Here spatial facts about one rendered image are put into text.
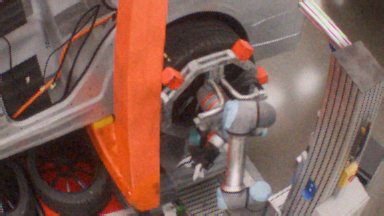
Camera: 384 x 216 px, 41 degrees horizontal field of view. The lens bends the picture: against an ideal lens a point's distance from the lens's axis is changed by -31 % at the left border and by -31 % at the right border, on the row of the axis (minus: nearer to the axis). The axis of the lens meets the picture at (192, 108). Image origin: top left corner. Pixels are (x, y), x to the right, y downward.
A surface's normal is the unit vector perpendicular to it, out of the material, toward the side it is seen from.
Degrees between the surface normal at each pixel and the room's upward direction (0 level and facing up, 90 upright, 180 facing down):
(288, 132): 0
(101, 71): 90
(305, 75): 0
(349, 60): 0
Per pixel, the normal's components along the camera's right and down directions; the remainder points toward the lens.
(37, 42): 0.43, 0.18
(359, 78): 0.06, -0.66
